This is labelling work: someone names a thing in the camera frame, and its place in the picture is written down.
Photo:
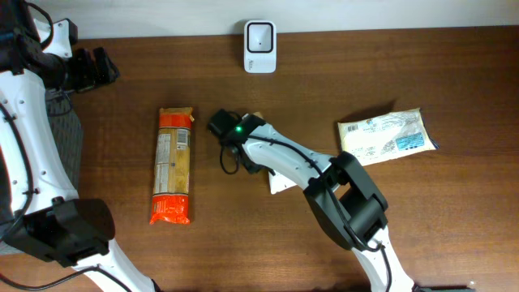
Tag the white tube with cork cap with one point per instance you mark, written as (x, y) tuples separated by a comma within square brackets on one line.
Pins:
[(280, 182)]

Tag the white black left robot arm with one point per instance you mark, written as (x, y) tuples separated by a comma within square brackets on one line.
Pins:
[(42, 214)]

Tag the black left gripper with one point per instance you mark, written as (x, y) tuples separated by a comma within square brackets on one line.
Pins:
[(87, 68)]

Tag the cream yellow snack bag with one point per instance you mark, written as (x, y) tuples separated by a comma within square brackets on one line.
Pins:
[(386, 137)]

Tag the orange pasta package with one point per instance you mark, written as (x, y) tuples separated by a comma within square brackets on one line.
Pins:
[(170, 193)]

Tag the white black barcode scanner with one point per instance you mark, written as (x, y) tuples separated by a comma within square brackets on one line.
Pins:
[(259, 46)]

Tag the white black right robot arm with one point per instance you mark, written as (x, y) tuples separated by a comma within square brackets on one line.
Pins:
[(345, 201)]

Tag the dark grey plastic basket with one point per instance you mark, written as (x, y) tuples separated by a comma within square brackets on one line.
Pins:
[(67, 132)]

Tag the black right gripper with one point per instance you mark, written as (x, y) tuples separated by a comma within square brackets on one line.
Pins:
[(219, 122)]

